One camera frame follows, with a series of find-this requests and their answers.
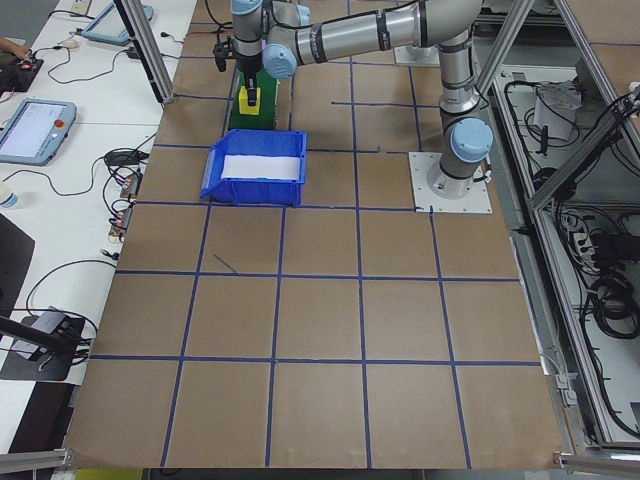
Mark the aluminium profile post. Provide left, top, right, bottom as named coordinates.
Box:
left=477, top=0, right=536, bottom=96
left=113, top=0, right=176, bottom=105

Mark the white foam pad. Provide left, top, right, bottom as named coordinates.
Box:
left=221, top=153, right=304, bottom=182

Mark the person's hand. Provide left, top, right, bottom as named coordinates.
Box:
left=0, top=35, right=30, bottom=57

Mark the aluminium profile bar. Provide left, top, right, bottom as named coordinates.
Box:
left=0, top=448, right=75, bottom=471
left=552, top=449, right=640, bottom=475

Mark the green conveyor belt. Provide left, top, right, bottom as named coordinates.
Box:
left=228, top=69, right=280, bottom=132

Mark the long black cable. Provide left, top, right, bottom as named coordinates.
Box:
left=579, top=309, right=640, bottom=444

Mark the black electronics box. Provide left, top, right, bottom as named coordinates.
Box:
left=0, top=57, right=45, bottom=94

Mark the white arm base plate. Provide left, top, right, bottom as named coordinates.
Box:
left=408, top=151, right=494, bottom=215
left=393, top=45, right=444, bottom=67

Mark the black flat panel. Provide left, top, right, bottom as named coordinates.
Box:
left=0, top=212, right=36, bottom=321

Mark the white paper bag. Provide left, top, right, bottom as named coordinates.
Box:
left=532, top=82, right=584, bottom=142

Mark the light blue teach pendant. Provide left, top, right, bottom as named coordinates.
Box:
left=0, top=98, right=78, bottom=167
left=81, top=0, right=155, bottom=47

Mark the black cable coil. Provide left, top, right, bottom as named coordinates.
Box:
left=579, top=269, right=640, bottom=341

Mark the small circuit board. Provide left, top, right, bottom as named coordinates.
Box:
left=122, top=172, right=144, bottom=201
left=109, top=207, right=135, bottom=244

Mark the yellow foam block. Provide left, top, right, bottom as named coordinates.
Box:
left=237, top=85, right=264, bottom=115

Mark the red thin wire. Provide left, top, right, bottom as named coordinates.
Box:
left=182, top=28, right=226, bottom=42

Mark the blue plastic storage bin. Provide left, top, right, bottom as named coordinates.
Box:
left=199, top=128, right=309, bottom=207

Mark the black power brick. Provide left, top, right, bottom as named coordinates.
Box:
left=592, top=232, right=626, bottom=261

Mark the black power adapter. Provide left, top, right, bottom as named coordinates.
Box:
left=103, top=149, right=150, bottom=167

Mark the black stand base plate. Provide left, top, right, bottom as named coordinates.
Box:
left=0, top=307, right=87, bottom=384

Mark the V-shaped metal bar frame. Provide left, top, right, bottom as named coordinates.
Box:
left=487, top=0, right=640, bottom=456

